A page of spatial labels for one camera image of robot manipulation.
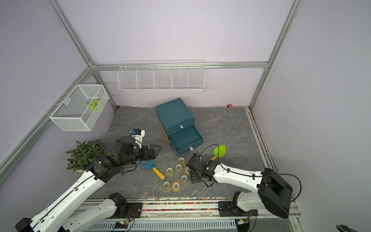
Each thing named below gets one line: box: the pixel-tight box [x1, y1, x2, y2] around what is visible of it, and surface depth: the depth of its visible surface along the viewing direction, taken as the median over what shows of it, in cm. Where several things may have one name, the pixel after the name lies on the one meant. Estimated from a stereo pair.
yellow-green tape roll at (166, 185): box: [162, 180, 172, 191], surface depth 82 cm
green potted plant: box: [65, 139, 108, 173], surface depth 74 cm
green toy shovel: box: [206, 144, 227, 165], surface depth 96 cm
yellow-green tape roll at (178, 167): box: [174, 163, 184, 172], surface depth 89 cm
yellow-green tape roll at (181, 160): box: [177, 156, 186, 165], surface depth 92 cm
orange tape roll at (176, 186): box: [171, 181, 182, 192], surface depth 82 cm
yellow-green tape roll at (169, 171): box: [165, 167, 175, 176], surface depth 88 cm
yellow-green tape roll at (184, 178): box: [180, 174, 188, 183], surface depth 84 cm
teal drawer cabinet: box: [154, 97, 204, 157], surface depth 88 cm
